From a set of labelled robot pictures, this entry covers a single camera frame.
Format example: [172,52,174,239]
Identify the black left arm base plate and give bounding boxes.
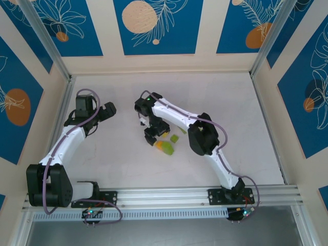
[71,191,118,208]

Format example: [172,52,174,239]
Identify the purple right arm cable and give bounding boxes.
[138,90,261,215]

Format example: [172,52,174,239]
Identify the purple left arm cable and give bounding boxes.
[42,88,123,226]

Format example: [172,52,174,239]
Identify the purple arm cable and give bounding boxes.
[42,88,123,226]
[138,90,261,215]

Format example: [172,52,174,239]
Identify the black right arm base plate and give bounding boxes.
[208,188,256,206]

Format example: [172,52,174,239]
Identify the grey slotted cable duct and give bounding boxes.
[32,208,229,221]

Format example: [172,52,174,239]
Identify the blue floral wall panel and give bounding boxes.
[0,0,54,75]
[266,0,328,69]
[277,24,328,159]
[0,35,44,165]
[27,0,104,57]
[113,0,204,56]
[216,0,285,54]

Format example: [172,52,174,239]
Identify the aluminium mounting rail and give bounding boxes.
[22,186,304,211]

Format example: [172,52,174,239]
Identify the aluminium frame post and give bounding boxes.
[19,0,73,80]
[250,0,299,77]

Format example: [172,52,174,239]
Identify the aluminium side rail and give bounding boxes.
[38,76,76,190]
[251,73,288,185]

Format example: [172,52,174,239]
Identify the grey metal sheet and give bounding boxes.
[25,204,308,246]

